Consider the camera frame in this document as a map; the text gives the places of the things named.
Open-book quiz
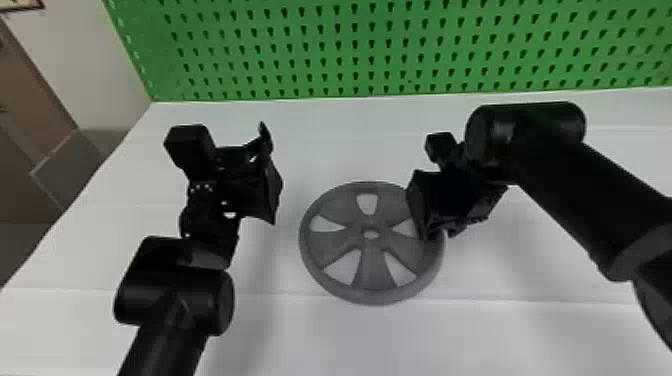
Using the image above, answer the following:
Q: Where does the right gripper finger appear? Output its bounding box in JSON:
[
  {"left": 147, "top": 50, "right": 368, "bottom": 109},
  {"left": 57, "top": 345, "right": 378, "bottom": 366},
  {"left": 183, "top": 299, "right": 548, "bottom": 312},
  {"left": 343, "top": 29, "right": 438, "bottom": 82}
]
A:
[{"left": 406, "top": 169, "right": 449, "bottom": 241}]

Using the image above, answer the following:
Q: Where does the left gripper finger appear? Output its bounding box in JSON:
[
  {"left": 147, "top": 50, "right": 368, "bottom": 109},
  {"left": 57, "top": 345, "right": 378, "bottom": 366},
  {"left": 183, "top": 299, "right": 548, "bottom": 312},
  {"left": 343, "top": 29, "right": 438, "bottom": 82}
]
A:
[
  {"left": 253, "top": 156, "right": 285, "bottom": 227},
  {"left": 243, "top": 121, "right": 274, "bottom": 160}
]

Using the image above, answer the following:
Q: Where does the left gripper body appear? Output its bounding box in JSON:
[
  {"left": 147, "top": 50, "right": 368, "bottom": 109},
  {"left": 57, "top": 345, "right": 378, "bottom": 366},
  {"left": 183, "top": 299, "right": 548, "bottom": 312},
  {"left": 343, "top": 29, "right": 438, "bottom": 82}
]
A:
[{"left": 209, "top": 146, "right": 265, "bottom": 218}]

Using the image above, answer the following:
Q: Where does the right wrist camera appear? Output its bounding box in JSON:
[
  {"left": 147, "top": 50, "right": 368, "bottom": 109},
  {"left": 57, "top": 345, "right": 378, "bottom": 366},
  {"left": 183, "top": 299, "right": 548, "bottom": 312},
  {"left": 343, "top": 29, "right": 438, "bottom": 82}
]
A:
[{"left": 424, "top": 131, "right": 463, "bottom": 167}]

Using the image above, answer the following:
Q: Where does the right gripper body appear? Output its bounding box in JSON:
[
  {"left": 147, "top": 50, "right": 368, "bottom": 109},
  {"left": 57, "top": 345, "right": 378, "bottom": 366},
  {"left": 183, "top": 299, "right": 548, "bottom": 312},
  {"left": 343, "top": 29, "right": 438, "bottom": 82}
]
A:
[{"left": 439, "top": 157, "right": 482, "bottom": 236}]

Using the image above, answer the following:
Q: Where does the grey wheel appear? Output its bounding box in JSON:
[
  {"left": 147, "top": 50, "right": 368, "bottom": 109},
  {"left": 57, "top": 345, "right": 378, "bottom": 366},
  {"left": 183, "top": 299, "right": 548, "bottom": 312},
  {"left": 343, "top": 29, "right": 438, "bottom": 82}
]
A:
[{"left": 298, "top": 180, "right": 447, "bottom": 307}]

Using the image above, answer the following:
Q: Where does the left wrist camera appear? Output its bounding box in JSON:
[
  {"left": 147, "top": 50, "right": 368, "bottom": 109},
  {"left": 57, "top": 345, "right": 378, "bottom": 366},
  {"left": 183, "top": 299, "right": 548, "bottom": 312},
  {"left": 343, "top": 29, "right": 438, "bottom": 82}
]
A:
[{"left": 163, "top": 124, "right": 221, "bottom": 181}]

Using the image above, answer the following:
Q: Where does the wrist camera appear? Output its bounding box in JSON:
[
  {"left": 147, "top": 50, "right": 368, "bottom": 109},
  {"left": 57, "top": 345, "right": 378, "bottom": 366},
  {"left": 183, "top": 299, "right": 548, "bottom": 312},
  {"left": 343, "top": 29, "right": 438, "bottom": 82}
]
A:
[
  {"left": 163, "top": 124, "right": 221, "bottom": 181},
  {"left": 424, "top": 131, "right": 463, "bottom": 167}
]

